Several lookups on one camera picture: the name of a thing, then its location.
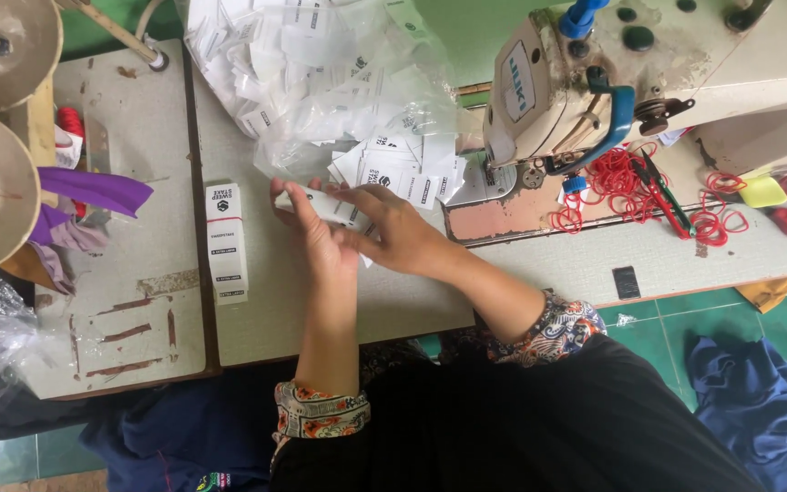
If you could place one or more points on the person's left fingers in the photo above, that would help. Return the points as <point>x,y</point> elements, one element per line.
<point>298,205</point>

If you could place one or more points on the grey pink fabric piece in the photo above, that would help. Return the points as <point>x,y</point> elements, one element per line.
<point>69,249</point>

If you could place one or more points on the yellow plastic piece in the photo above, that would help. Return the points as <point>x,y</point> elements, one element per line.
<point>762,192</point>

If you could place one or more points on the stack of white labels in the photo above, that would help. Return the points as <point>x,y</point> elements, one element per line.
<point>328,206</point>

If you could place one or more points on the heap of red rubber bands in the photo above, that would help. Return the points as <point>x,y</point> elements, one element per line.
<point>612,181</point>

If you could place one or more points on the navy fabric heap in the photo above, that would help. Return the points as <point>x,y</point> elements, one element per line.
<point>182,437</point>

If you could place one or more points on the cream pole with white tip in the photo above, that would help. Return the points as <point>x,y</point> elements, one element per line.
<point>120,34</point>

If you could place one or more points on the blue fabric heap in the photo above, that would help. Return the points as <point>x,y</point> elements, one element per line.
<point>762,417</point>

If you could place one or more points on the clear bag of white labels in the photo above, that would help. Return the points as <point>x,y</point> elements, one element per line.
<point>311,61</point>

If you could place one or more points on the person's left hand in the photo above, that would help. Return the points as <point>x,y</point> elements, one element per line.
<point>318,249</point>

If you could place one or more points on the small black rectangular tag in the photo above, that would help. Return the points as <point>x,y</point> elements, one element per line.
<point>626,283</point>

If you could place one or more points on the cream industrial sewing machine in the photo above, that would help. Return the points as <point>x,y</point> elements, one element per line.
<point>673,61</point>

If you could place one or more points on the banded bundle of white labels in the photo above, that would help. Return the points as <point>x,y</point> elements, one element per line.
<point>227,246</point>

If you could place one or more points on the red thread spool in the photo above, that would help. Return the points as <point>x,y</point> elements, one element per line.
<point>70,121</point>

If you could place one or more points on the person's right hand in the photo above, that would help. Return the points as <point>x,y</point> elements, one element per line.
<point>407,236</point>

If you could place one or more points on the black thread snips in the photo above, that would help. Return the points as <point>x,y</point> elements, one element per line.
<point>663,198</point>

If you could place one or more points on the purple fabric piece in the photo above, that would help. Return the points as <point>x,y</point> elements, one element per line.
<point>93,190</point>

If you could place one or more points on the loose pile of white labels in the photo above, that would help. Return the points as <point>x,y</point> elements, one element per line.
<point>400,171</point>

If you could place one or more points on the mustard yellow fabric piece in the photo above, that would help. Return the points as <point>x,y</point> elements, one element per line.
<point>768,292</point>

